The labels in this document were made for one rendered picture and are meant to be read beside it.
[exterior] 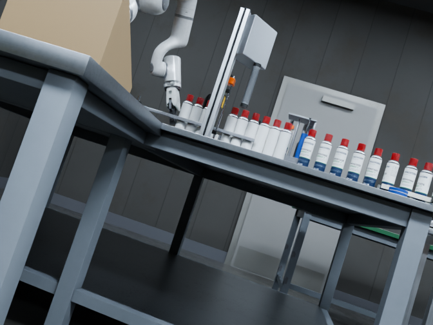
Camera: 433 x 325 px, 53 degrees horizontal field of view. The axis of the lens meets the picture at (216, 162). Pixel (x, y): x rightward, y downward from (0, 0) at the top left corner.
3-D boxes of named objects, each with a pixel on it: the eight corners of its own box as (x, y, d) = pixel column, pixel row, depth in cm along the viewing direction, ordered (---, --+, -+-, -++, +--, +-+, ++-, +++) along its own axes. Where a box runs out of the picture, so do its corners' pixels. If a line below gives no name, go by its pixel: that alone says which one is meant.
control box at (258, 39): (265, 69, 200) (278, 32, 202) (242, 53, 188) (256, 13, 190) (249, 69, 207) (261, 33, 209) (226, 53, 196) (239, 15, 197)
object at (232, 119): (228, 151, 205) (241, 111, 207) (227, 149, 200) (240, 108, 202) (218, 147, 206) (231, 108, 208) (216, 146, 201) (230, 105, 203)
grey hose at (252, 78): (247, 109, 195) (261, 66, 197) (247, 107, 192) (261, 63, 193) (240, 107, 196) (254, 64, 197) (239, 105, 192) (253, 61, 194)
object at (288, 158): (299, 175, 211) (315, 126, 213) (301, 173, 199) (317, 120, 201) (272, 167, 214) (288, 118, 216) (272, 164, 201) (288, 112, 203)
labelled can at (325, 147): (321, 179, 197) (334, 137, 198) (322, 178, 192) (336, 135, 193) (310, 176, 198) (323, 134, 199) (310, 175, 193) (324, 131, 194)
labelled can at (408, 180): (405, 205, 190) (418, 161, 191) (409, 205, 185) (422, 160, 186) (393, 201, 191) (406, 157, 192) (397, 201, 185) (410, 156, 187)
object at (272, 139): (270, 164, 202) (283, 122, 203) (270, 162, 197) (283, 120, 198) (259, 160, 203) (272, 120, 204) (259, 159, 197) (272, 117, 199)
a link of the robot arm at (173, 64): (167, 78, 205) (183, 82, 210) (166, 52, 207) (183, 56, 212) (159, 84, 212) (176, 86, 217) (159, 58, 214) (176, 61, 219)
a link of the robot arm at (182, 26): (165, 11, 194) (152, 77, 203) (196, 19, 203) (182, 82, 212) (158, 9, 202) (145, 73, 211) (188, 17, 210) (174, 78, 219)
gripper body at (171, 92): (177, 83, 205) (177, 106, 204) (182, 89, 215) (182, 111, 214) (162, 84, 207) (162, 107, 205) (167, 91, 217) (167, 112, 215)
